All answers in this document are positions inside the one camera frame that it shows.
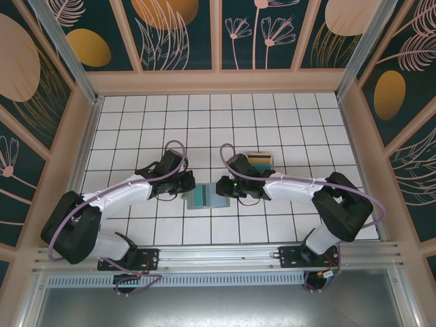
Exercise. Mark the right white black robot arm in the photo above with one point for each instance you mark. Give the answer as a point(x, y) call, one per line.
point(344, 211)

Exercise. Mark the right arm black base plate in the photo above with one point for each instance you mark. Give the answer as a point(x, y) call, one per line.
point(289, 259)

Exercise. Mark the green card holder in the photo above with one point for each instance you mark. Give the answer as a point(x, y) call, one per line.
point(221, 202)

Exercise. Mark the gold card with black stripe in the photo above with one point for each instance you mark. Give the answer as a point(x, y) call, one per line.
point(259, 161)

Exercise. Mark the aluminium mounting rail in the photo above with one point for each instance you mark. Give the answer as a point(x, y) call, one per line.
point(218, 255)

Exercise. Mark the teal plastic card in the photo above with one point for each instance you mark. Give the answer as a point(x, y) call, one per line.
point(264, 167)
point(197, 197)

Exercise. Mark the clear plastic card box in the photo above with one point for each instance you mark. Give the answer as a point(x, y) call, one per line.
point(274, 163)

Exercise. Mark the grey metal panel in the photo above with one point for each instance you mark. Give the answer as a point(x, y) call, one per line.
point(218, 306)

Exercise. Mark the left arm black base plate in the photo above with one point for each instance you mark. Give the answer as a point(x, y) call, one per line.
point(150, 257)

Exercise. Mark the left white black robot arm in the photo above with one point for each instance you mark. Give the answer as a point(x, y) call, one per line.
point(119, 197)

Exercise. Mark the aluminium frame post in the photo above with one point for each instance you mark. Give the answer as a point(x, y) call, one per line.
point(68, 58)
point(357, 51)

